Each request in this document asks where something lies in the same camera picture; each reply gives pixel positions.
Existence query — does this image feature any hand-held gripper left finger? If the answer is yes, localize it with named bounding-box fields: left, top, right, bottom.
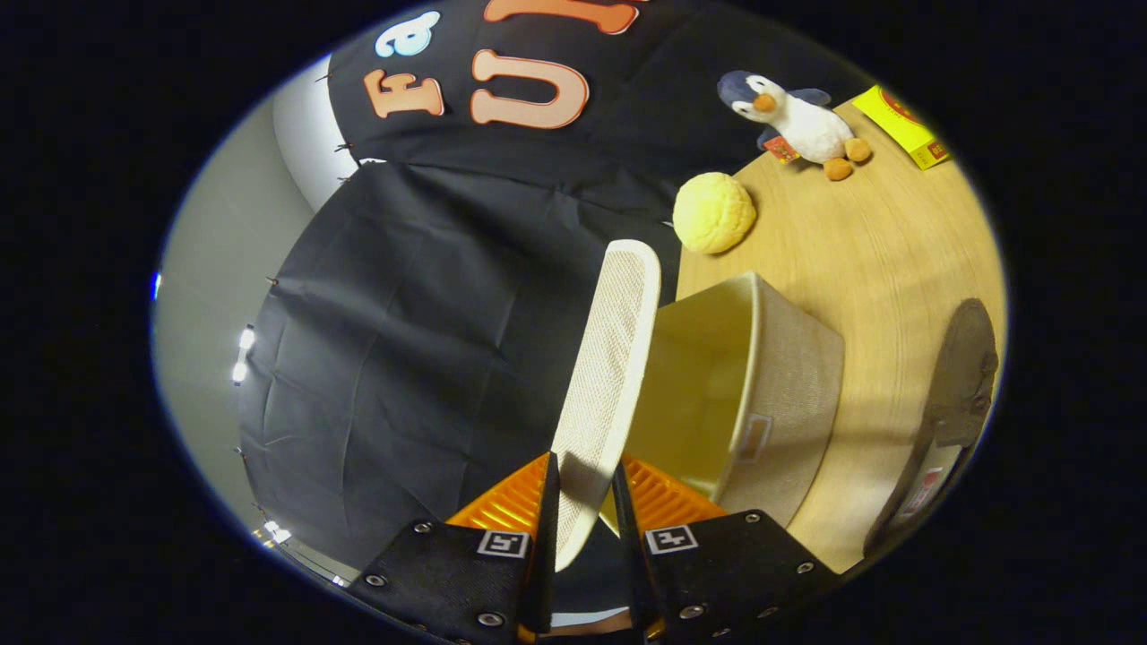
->
left=348, top=451, right=562, bottom=645

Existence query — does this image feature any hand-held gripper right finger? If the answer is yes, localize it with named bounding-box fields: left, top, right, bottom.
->
left=611, top=453, right=841, bottom=645

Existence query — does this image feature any beige storage box lid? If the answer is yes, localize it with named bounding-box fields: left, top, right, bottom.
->
left=548, top=239, right=662, bottom=572

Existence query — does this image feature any beige fabric storage box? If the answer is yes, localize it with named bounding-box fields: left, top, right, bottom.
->
left=599, top=271, right=846, bottom=529

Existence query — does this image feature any brown fuzzy shoe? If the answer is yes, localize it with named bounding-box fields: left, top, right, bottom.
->
left=863, top=297, right=1000, bottom=558

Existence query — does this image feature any yellow plush bun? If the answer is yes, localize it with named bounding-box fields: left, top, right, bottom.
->
left=672, top=172, right=757, bottom=255

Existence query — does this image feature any penguin plush toy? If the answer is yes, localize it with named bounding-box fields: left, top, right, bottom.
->
left=716, top=70, right=873, bottom=182

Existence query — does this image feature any yellow book with red circle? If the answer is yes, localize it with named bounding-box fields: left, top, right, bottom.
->
left=851, top=84, right=953, bottom=171

